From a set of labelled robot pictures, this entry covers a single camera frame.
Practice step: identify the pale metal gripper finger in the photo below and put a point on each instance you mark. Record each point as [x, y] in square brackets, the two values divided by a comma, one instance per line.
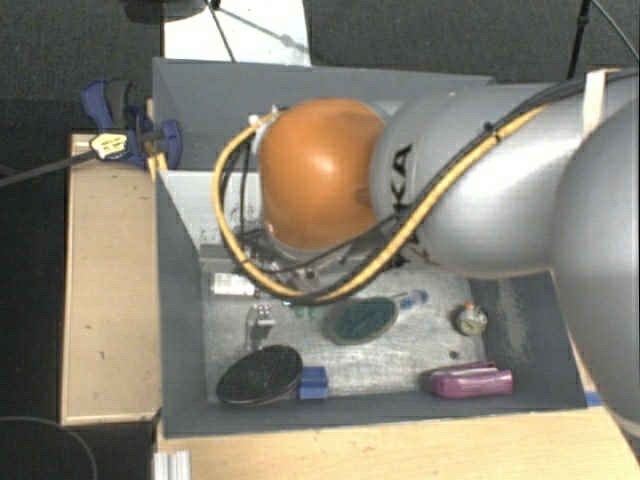
[267, 318]
[252, 329]

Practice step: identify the silver white packet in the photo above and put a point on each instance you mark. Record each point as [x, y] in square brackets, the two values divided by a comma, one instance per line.
[231, 284]

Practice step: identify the green oval scrubber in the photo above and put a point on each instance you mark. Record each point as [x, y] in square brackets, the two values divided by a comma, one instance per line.
[361, 320]

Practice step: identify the blue block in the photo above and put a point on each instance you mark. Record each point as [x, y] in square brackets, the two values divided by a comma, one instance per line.
[314, 384]

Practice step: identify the clear tube with blue cap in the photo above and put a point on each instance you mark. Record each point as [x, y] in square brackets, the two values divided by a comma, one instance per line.
[414, 299]

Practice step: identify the grey metal bin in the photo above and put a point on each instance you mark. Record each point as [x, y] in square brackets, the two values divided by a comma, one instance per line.
[400, 363]

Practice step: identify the pale wood flat board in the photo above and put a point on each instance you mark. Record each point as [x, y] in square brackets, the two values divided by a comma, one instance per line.
[112, 288]

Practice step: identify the purple flat case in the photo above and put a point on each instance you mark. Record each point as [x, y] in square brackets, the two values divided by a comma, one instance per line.
[472, 384]

